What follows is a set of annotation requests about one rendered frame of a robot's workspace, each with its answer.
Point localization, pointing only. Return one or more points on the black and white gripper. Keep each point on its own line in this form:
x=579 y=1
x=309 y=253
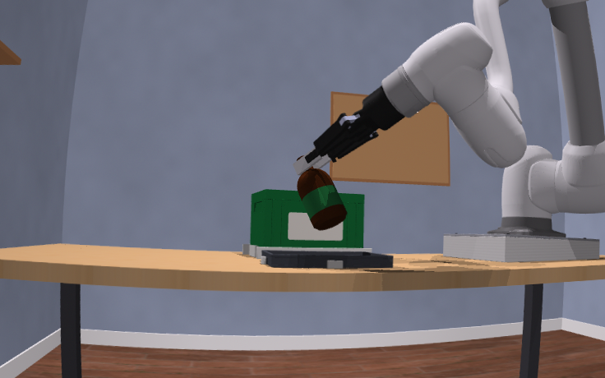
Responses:
x=338 y=140

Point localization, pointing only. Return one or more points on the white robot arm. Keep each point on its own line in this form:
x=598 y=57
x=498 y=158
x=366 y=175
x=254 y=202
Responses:
x=448 y=67

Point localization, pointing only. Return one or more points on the green divided crate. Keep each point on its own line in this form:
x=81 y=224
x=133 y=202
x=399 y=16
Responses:
x=279 y=219

